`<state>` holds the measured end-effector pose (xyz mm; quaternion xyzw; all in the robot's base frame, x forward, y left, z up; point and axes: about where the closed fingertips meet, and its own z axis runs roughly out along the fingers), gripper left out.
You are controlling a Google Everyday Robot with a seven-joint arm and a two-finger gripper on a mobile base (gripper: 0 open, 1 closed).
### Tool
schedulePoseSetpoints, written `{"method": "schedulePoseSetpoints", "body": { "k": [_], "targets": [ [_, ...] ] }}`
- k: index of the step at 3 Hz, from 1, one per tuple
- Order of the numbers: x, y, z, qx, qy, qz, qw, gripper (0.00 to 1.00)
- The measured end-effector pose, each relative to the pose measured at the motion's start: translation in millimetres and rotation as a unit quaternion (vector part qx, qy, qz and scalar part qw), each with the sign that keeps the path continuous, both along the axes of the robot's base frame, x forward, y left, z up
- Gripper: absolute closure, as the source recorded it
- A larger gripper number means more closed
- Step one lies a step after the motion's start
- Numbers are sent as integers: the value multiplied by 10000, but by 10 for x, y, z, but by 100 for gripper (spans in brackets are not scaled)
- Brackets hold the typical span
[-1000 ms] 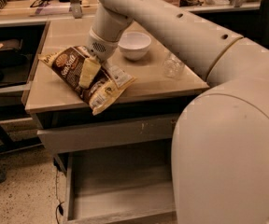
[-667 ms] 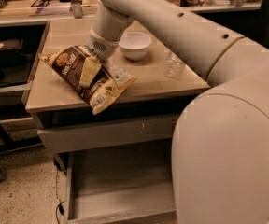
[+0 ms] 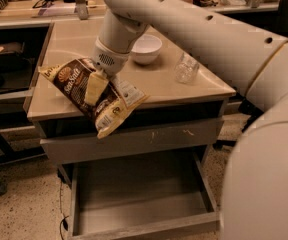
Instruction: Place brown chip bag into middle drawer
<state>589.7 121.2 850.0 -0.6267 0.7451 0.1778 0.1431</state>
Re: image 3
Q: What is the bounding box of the white bowl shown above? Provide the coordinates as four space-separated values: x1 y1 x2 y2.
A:
130 34 162 65

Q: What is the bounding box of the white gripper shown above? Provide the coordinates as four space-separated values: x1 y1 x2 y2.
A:
84 38 130 106

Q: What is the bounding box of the brown chip bag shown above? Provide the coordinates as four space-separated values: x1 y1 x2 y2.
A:
39 58 148 139

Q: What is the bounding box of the grey drawer cabinet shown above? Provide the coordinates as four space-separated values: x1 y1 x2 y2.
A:
23 15 238 240

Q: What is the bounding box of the black table leg frame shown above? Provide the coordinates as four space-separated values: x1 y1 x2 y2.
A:
0 108 47 170

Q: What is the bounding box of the black cable on floor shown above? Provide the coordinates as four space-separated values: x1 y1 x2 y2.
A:
58 180 70 240

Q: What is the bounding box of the clear plastic bottle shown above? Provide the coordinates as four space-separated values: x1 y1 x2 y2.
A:
174 53 199 84

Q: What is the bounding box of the open middle drawer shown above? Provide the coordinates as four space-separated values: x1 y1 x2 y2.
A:
68 149 218 240

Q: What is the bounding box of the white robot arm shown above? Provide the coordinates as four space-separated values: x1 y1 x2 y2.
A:
92 0 288 240

